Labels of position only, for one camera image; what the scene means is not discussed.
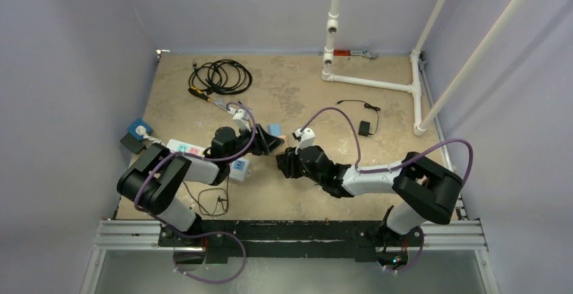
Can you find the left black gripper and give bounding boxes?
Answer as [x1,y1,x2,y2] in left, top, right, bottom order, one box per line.
[225,122,281,164]

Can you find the blue plug adapter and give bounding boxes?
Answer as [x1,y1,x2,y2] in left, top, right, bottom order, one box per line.
[268,123,282,137]

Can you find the black plug adapter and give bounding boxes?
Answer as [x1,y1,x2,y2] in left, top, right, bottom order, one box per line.
[335,99,381,137]

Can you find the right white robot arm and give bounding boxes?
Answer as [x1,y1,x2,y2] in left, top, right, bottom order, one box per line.
[276,145,464,245]

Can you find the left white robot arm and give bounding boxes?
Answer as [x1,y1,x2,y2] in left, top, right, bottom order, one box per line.
[117,124,286,246]

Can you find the white colourful power strip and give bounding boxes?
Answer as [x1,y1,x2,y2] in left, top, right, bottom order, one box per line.
[166,139,251,185]

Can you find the silver open-end wrench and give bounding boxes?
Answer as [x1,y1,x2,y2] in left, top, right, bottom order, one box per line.
[210,97,236,114]

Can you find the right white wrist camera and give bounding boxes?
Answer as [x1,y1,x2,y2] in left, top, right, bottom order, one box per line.
[292,128,316,153]

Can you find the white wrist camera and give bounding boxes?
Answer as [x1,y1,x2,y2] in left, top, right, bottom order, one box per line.
[232,109,252,132]
[292,128,316,153]

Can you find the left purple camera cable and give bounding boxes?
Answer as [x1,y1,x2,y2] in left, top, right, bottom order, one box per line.
[133,101,257,214]

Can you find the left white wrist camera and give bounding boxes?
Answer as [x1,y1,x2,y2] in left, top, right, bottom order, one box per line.
[232,109,252,132]

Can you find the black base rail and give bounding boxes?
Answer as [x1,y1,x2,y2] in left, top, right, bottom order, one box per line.
[158,220,422,266]

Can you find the coiled black cable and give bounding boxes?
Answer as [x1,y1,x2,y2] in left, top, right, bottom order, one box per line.
[188,59,253,96]

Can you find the yellow handled screwdriver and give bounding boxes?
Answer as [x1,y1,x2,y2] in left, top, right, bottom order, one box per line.
[188,87,211,103]

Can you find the thin black adapter cable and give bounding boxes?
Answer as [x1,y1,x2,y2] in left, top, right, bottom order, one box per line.
[181,177,231,218]

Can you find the white coiled strip cord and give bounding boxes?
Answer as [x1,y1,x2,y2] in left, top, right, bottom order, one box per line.
[140,127,169,149]

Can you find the red handled adjustable wrench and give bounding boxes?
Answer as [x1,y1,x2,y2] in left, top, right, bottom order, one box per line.
[333,49,378,59]

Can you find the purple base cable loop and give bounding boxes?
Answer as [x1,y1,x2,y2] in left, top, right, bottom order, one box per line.
[172,231,247,285]

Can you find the white PVC pipe frame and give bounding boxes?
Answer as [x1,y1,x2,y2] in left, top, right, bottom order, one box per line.
[320,0,549,137]

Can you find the blue wall socket box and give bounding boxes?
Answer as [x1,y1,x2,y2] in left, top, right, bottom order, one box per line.
[127,118,154,141]

